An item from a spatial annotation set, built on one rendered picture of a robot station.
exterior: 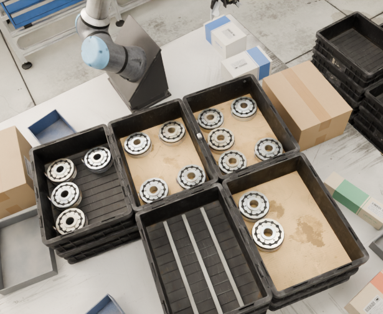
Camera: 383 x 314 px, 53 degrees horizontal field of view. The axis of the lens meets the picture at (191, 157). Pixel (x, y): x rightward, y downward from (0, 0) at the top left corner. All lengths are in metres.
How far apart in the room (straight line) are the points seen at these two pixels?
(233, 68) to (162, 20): 1.69
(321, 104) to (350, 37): 0.94
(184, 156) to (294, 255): 0.53
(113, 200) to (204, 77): 0.78
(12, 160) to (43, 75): 1.68
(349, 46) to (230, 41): 0.77
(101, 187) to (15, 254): 0.42
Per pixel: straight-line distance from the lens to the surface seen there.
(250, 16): 3.33
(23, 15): 3.16
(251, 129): 1.50
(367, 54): 2.37
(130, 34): 1.78
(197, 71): 1.90
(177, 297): 1.25
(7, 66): 3.47
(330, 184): 1.49
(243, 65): 1.79
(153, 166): 1.44
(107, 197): 1.42
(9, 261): 1.62
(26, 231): 1.64
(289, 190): 1.37
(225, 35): 1.94
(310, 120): 1.51
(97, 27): 1.62
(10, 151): 1.66
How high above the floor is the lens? 2.04
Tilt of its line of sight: 57 degrees down
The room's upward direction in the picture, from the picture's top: 11 degrees counter-clockwise
